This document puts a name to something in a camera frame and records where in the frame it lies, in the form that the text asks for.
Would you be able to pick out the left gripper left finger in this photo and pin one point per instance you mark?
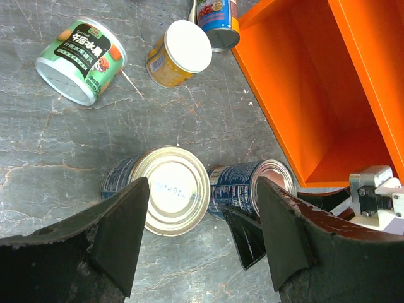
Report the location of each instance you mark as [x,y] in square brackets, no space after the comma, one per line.
[88,257]

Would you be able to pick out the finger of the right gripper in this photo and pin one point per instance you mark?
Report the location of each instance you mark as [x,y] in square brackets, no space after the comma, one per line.
[247,234]

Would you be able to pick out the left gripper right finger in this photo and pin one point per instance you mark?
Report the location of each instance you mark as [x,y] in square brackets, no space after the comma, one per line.
[315,256]

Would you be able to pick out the blue can pull tab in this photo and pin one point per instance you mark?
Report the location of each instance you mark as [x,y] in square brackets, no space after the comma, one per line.
[236,185]

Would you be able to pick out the dark blue can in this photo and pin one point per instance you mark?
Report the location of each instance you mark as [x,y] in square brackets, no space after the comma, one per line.
[179,188]

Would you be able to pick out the orange shelf cabinet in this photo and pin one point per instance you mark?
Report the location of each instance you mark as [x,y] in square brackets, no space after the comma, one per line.
[328,76]

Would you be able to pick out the white lid yellow can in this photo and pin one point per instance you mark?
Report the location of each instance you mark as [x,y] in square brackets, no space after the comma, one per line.
[181,52]

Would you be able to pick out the green label can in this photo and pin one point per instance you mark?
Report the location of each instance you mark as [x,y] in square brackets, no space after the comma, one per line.
[82,61]

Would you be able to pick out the tall orange blue can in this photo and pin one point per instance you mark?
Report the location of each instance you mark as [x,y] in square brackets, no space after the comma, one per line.
[218,19]

